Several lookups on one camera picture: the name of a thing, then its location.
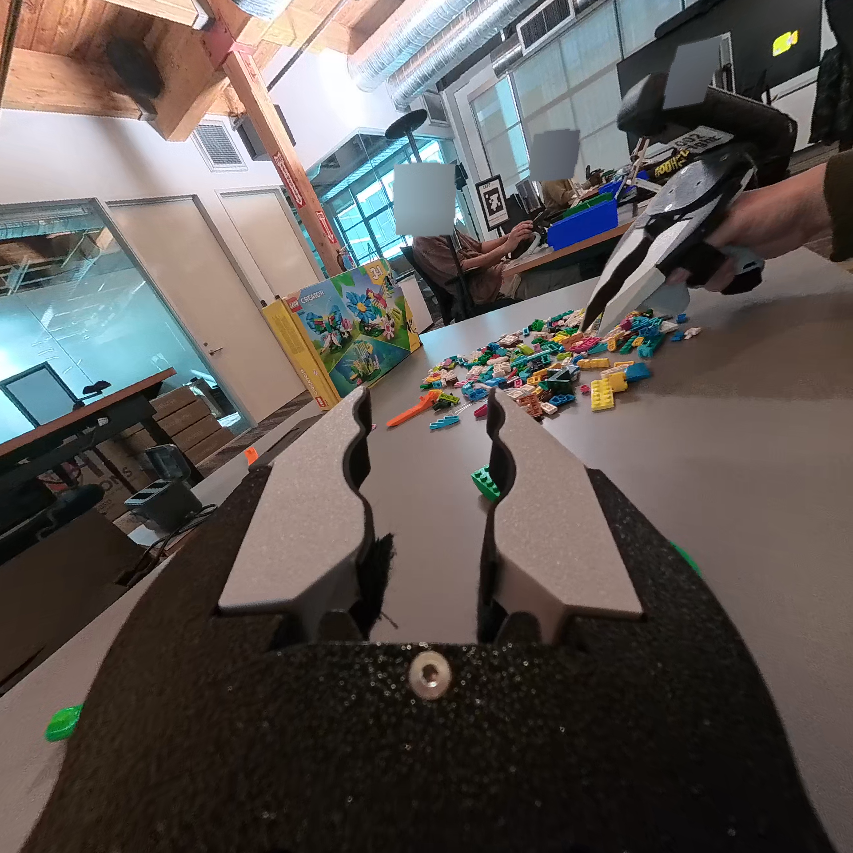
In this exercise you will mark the large black screen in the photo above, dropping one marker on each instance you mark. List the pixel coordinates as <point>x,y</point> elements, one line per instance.
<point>753,40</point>

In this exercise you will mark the black round ceiling fixture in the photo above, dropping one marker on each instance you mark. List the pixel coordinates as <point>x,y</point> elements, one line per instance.
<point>136,73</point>

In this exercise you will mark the colourful toy box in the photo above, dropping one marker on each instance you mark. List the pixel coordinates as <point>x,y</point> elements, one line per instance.
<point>346,333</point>

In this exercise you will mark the blue plastic bin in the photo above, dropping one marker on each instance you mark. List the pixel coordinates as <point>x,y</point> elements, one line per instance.
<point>583,223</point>

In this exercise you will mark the dark brown box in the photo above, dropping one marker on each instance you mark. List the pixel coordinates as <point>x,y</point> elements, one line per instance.
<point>60,586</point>

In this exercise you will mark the white door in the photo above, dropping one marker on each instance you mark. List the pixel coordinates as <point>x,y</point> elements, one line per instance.
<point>200,293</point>
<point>273,233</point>

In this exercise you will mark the person's right hand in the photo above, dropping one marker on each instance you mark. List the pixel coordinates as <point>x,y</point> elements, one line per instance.
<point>773,213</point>

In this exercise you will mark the black wall speaker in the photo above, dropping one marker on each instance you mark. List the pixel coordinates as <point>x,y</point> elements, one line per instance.
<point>266,133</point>

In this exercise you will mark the silver air duct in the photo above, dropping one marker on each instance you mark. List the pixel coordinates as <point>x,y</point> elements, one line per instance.
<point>263,6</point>
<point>426,40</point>
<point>480,60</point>

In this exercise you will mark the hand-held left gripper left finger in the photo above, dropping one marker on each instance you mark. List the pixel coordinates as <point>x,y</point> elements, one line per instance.
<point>300,526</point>

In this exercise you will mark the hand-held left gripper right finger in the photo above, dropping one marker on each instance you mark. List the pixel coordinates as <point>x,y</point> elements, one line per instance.
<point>560,533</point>

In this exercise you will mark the white wall vent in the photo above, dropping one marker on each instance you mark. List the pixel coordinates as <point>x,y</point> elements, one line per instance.
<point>218,145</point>

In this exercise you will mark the dark wooden table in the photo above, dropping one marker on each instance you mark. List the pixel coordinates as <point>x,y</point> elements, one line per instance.
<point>80,406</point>

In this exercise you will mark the black office chair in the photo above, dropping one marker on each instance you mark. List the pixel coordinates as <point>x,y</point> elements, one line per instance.
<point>433,286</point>

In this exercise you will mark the white duct vent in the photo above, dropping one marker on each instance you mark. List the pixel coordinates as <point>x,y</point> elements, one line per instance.
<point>545,26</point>

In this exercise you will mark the black white marker board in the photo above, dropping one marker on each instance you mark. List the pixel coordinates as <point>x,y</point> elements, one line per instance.
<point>492,203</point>

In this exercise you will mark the dark monitor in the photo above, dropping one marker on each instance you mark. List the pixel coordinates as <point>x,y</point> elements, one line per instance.
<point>40,396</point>

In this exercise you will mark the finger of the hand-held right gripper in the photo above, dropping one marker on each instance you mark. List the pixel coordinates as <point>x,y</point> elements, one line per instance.
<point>643,293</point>
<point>620,273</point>

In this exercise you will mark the cluster of small green bricks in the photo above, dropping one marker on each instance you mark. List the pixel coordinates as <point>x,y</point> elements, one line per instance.
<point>63,723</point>

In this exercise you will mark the tan office table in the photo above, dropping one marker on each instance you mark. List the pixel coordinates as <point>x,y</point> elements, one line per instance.
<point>566,253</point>

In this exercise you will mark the pile of colourful bricks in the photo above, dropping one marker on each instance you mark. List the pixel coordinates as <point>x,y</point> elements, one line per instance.
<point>566,366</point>

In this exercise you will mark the grey charger dock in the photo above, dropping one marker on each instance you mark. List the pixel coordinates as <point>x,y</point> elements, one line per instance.
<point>163,493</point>

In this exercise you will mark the small green brick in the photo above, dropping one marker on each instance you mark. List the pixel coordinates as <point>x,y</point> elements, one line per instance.
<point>485,481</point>

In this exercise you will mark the grey desk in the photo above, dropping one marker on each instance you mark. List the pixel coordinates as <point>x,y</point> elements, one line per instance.
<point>700,500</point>

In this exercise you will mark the orange brick separator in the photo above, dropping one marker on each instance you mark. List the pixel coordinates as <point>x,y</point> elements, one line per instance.
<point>413,411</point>

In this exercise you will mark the stack of cardboard boxes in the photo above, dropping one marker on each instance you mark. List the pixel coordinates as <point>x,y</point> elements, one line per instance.
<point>186,420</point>

